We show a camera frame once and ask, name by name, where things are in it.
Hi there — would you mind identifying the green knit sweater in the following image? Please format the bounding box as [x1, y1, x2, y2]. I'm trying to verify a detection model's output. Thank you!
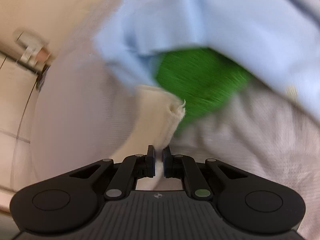
[155, 48, 252, 134]

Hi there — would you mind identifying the light blue sweatshirt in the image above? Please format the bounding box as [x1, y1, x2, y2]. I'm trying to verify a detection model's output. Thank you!
[94, 0, 319, 119]

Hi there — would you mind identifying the lavender bed sheet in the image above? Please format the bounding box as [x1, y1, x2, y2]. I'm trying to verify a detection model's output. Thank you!
[30, 49, 320, 240]

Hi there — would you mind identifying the white wardrobe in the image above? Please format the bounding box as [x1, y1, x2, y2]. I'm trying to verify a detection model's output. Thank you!
[0, 49, 48, 213]

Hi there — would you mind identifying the oval vanity mirror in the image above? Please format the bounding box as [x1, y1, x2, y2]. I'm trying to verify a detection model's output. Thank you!
[13, 29, 48, 54]

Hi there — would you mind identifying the cream knit sweater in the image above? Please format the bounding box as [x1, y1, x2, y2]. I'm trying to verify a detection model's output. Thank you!
[111, 85, 185, 190]

